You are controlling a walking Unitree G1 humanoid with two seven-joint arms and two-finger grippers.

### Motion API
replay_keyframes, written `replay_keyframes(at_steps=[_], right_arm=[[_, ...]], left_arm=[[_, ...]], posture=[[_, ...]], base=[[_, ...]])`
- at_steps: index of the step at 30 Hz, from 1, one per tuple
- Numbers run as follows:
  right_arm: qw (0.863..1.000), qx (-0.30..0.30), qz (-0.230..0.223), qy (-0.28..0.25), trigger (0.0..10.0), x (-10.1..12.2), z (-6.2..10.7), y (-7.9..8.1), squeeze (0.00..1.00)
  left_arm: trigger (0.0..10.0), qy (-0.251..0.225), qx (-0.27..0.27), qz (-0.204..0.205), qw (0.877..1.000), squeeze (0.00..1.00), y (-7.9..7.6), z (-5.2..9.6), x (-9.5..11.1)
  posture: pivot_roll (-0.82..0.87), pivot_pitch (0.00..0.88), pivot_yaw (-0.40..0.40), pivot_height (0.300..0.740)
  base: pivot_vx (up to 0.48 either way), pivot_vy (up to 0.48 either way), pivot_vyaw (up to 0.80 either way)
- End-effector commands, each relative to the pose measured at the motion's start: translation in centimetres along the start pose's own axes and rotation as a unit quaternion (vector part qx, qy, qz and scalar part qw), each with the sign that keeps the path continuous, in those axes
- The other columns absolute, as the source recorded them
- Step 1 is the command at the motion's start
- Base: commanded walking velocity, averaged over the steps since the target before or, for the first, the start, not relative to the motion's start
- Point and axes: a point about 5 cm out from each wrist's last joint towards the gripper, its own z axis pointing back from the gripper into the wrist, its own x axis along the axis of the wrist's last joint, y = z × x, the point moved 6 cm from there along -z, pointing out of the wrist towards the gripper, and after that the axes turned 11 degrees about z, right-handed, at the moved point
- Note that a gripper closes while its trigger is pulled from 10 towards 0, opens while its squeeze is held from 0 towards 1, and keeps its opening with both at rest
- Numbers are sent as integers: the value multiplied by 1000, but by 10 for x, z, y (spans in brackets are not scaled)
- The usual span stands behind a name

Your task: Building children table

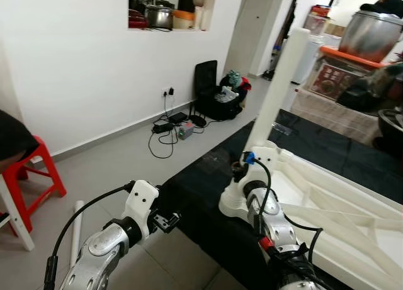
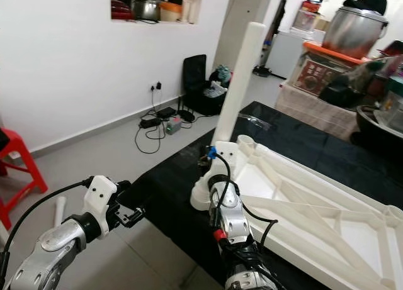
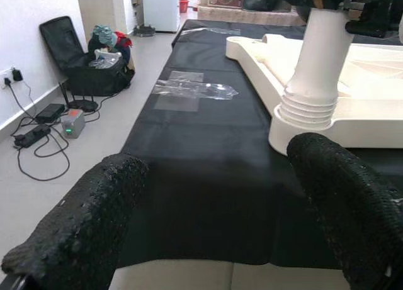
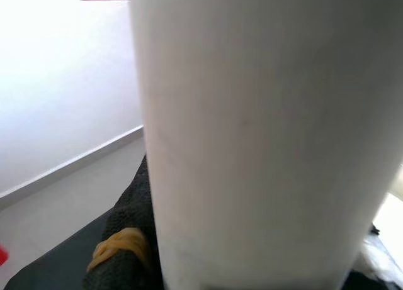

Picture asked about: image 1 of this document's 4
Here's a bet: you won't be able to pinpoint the black tablecloth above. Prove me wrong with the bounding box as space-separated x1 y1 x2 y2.
157 111 403 290

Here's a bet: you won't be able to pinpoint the clear tape patch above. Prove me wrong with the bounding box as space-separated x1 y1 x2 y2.
271 121 293 137

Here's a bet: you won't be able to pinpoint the black wifi router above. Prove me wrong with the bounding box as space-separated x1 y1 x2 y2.
189 114 207 128

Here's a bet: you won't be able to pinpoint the white plastic bag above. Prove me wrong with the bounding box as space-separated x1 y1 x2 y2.
215 86 239 103

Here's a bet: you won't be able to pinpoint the black power strip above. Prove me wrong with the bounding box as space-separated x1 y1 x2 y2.
151 120 174 133

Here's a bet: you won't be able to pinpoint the green stuffed toy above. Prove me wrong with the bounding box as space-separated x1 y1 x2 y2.
228 70 243 89

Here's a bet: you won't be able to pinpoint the black folding chair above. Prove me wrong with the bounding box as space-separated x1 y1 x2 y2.
192 60 249 122

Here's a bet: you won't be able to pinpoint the dark green slippers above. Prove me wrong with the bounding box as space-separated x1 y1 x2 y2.
261 69 279 82

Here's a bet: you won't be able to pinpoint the beige cloth covered bench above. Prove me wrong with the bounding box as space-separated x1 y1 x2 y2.
291 87 385 146

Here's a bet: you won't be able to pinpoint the white plastic table top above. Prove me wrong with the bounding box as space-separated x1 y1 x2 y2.
220 141 403 290

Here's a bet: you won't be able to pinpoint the red printed carton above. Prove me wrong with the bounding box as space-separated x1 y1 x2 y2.
312 64 344 96

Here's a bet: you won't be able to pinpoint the white fridge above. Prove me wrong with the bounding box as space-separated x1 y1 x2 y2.
293 35 325 84

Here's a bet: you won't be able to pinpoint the red plastic stool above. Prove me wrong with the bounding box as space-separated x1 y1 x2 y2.
0 136 67 234

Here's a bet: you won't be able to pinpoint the hanging clothes bundle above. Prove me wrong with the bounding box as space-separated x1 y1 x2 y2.
263 0 302 70

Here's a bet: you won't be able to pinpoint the black bag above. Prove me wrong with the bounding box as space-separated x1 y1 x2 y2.
337 64 403 113

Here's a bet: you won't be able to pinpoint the black wok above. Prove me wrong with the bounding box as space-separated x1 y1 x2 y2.
372 108 403 155

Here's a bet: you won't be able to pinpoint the orange lidded storage box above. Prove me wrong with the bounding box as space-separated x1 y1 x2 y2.
309 46 385 102

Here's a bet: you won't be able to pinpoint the orange lidded container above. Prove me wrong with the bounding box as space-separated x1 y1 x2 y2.
172 10 195 30

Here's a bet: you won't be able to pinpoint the clear plastic jar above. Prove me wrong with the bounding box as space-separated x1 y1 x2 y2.
304 6 331 36

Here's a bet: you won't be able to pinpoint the black cloth bundle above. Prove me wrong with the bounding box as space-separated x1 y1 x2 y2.
0 111 40 171

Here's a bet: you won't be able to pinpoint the steel cooking pot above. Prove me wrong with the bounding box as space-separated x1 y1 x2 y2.
145 5 174 30

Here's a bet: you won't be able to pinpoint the red pot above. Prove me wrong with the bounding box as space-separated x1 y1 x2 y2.
129 9 149 30

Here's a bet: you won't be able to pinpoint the black cap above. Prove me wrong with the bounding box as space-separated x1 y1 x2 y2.
359 0 403 19

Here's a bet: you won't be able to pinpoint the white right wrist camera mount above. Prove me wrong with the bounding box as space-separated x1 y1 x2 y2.
249 145 279 184

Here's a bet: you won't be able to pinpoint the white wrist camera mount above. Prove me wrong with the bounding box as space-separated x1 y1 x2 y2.
123 180 159 240
249 145 279 184

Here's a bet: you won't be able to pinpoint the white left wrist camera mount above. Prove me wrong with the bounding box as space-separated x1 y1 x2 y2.
123 180 159 240

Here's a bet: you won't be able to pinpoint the black charger cable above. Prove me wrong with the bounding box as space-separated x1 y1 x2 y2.
148 95 208 160

